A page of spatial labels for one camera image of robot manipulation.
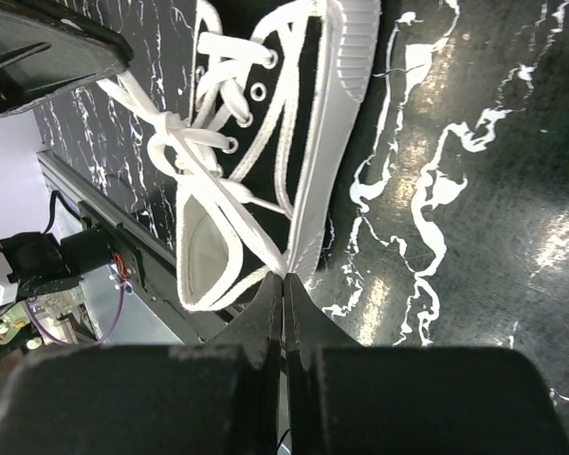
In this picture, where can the white sneaker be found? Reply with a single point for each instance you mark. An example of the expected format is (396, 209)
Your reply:
(326, 53)

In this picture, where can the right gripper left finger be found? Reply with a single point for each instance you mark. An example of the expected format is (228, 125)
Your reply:
(220, 397)

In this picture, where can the black marble mat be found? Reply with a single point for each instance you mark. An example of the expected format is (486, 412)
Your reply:
(449, 223)

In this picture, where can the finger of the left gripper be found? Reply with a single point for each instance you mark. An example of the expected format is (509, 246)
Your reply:
(47, 50)

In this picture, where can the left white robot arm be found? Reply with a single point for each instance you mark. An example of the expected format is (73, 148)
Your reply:
(34, 264)

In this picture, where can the white shoelace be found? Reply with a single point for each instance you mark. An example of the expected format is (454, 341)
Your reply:
(186, 152)

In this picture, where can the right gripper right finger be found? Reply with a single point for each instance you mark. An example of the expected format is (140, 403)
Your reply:
(345, 398)

